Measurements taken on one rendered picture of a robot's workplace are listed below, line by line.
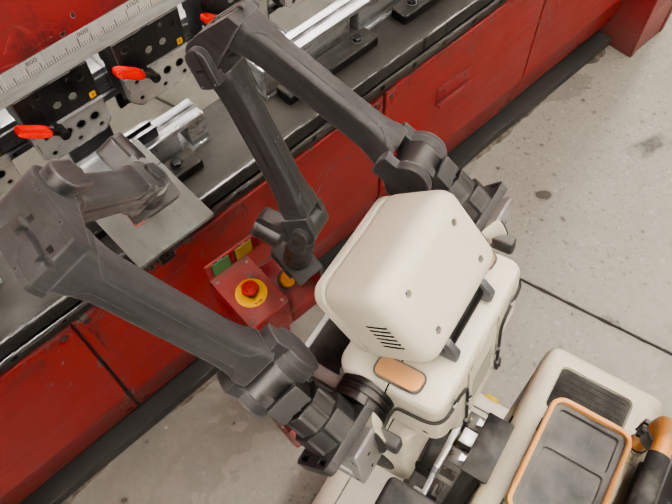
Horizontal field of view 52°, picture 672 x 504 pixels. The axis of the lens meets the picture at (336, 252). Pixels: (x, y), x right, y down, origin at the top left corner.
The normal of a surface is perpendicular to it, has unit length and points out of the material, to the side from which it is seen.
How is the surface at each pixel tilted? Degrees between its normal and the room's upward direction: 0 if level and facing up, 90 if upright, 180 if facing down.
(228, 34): 78
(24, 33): 90
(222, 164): 0
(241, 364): 71
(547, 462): 0
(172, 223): 0
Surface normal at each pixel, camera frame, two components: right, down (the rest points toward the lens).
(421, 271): 0.62, -0.01
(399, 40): -0.02, -0.50
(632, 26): -0.73, 0.60
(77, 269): 0.42, 0.56
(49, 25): 0.68, 0.62
